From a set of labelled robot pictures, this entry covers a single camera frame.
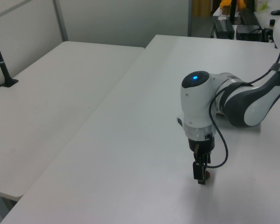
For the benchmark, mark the black electronics box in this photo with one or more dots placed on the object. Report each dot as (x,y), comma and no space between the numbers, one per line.
(248,32)

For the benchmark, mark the black computer mouse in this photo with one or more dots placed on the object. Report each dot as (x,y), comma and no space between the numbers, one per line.
(276,12)

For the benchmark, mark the red strawberry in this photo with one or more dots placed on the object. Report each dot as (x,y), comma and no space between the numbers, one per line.
(207,175)

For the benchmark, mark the black keyboard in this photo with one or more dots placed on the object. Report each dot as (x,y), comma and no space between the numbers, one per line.
(249,18)

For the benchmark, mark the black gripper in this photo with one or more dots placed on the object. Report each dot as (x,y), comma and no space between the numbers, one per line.
(201,148)

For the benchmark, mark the black monitor stand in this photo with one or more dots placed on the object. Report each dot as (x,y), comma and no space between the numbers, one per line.
(233,11)

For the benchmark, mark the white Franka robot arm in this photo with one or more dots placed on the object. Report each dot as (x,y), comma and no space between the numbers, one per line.
(196,105)

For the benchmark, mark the yellow object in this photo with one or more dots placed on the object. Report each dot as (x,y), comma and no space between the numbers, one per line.
(225,2)

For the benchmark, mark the black power supply box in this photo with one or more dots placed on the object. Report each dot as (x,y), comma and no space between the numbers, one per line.
(224,29)

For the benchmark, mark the grey metal partition post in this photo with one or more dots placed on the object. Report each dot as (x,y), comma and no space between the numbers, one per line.
(189,18)
(60,21)

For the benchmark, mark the black pole with base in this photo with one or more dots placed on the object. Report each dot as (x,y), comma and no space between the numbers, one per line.
(2,67)

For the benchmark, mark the orange object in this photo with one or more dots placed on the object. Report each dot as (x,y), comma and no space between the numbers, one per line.
(242,3)

